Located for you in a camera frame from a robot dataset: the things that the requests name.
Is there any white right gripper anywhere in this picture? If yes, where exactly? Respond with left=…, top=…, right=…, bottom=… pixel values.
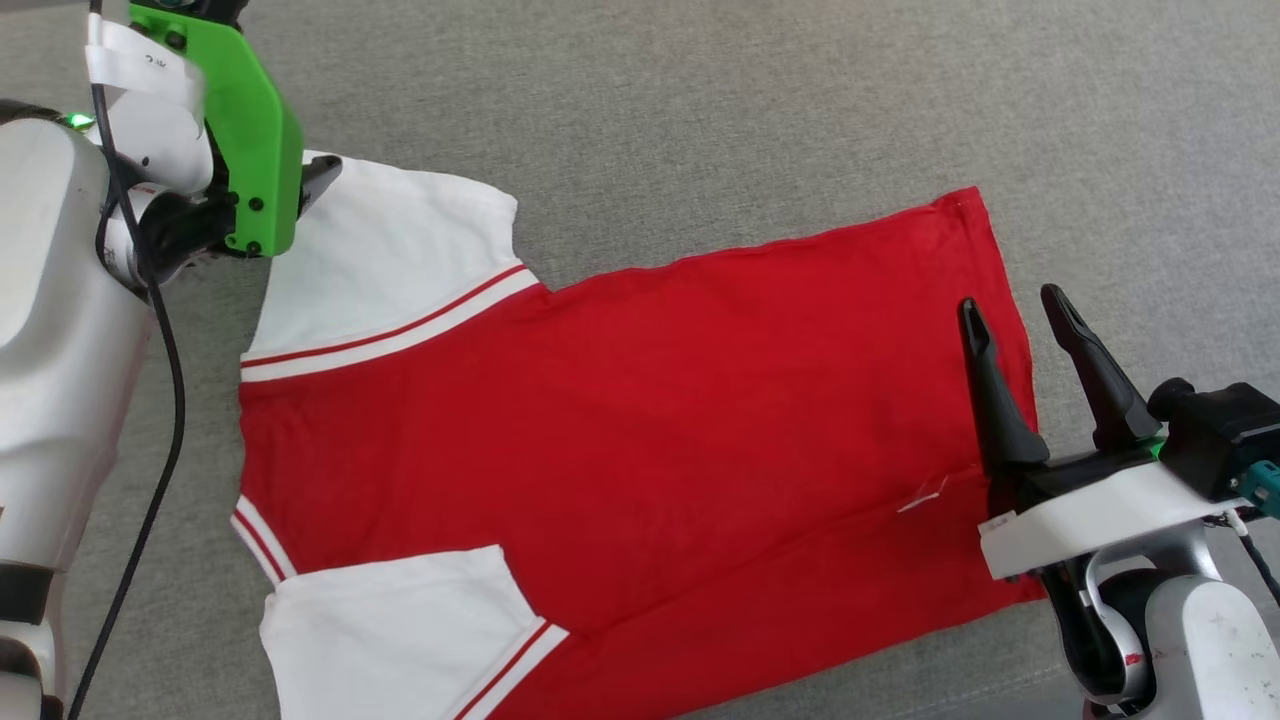
left=958, top=284, right=1241, bottom=581

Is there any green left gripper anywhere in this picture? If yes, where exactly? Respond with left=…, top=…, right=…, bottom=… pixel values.
left=128, top=0, right=344, bottom=258

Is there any red and white basketball jersey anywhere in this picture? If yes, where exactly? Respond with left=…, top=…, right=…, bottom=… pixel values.
left=230, top=150, right=1046, bottom=720

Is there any grey fabric sofa cushion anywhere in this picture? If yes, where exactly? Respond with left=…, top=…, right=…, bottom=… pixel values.
left=0, top=0, right=1280, bottom=720

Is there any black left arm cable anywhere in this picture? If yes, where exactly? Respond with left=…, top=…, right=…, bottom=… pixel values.
left=62, top=0, right=189, bottom=720

